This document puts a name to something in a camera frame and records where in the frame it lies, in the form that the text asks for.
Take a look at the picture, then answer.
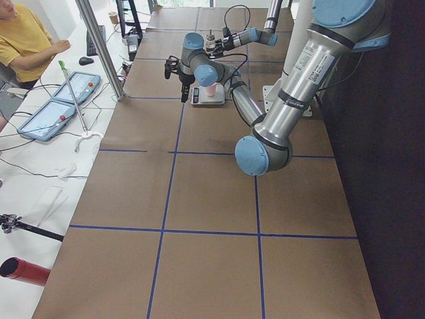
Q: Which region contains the digital kitchen scale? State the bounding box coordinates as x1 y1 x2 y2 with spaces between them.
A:
190 84 225 107

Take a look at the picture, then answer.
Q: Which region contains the person in yellow shirt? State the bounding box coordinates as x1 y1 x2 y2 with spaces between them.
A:
1 1 70 89

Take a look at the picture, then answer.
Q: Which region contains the blue teach pendant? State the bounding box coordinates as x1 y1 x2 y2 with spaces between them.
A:
52 71 101 105
17 100 75 142

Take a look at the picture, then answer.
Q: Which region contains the black computer mouse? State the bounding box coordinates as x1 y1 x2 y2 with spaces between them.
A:
78 56 94 66

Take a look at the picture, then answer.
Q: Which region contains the blue teach pendant near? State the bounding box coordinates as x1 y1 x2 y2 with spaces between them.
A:
17 100 75 142

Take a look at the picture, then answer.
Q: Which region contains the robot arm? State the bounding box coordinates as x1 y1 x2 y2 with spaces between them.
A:
205 0 283 57
165 1 392 175

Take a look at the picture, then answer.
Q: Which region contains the white acrylic sheet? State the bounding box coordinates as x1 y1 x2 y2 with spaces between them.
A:
34 186 68 218

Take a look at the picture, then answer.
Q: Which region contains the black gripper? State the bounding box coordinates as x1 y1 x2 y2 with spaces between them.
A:
179 69 195 102
207 38 232 53

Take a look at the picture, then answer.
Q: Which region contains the paper coffee cup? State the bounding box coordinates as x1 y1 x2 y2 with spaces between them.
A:
108 11 119 25

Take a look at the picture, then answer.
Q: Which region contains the black tripod tool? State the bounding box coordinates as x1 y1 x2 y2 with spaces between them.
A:
1 214 64 242

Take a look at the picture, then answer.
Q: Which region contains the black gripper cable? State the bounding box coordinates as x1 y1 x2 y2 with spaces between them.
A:
164 55 182 80

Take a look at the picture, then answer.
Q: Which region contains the black keyboard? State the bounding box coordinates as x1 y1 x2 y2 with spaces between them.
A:
86 25 107 56

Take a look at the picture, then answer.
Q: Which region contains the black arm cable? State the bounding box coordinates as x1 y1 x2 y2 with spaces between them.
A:
212 5 252 82

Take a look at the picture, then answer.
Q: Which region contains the pink cup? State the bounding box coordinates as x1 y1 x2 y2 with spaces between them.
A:
205 83 216 97

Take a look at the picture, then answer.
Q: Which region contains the aluminium frame post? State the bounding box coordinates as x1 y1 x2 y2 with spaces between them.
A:
75 0 125 102

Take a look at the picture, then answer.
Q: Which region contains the red cylinder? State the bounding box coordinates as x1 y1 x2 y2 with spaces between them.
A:
1 257 50 286

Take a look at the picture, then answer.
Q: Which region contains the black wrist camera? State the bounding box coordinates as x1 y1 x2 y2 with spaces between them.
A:
222 27 230 37

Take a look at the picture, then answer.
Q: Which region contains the glass sauce bottle metal spout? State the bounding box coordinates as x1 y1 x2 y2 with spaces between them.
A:
205 29 215 51

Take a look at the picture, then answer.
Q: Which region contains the blue teach pendant far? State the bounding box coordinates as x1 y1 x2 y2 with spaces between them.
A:
52 71 101 105

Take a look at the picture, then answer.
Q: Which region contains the metal rod green tip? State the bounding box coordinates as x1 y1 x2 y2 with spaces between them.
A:
58 60 88 136

